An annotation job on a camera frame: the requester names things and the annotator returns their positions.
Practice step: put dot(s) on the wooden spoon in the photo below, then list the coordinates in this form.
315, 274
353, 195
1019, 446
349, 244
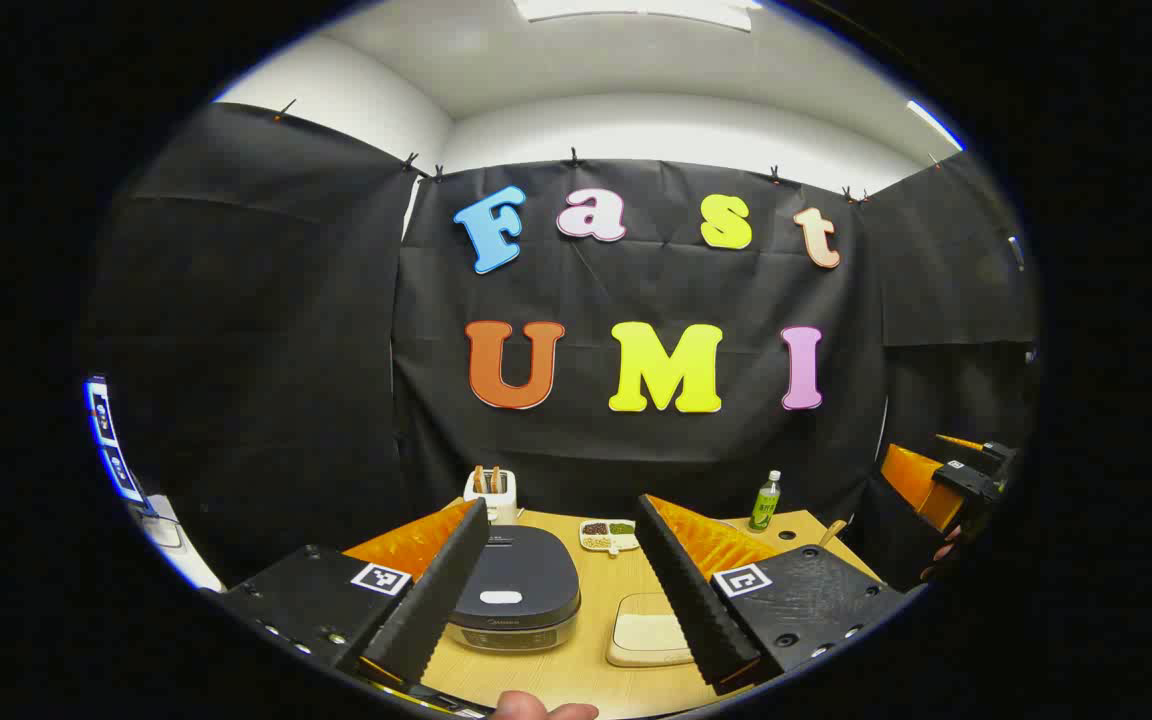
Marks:
832, 532

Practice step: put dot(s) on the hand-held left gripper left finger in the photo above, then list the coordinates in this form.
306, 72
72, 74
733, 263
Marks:
426, 600

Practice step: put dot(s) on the white plastic furniture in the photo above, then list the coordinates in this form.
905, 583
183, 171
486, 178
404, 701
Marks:
181, 550

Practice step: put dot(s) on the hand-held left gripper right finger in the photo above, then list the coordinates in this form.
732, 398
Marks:
691, 600

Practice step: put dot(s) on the black backdrop cloth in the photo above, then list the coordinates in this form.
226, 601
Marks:
266, 330

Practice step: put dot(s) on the white toaster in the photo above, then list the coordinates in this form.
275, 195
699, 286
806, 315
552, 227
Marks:
498, 505

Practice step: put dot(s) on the white divided bean dish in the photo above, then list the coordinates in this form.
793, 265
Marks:
608, 535

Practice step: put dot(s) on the blue framed wall poster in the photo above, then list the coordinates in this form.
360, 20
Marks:
106, 440

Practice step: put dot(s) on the ceiling light panel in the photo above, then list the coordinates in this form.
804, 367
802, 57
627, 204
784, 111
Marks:
636, 12

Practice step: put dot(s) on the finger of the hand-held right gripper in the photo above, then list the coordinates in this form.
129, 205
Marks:
921, 485

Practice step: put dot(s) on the black rice cooker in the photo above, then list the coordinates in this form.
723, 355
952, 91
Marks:
521, 580

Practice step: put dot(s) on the green tea bottle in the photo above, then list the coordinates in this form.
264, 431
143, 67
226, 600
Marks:
765, 505

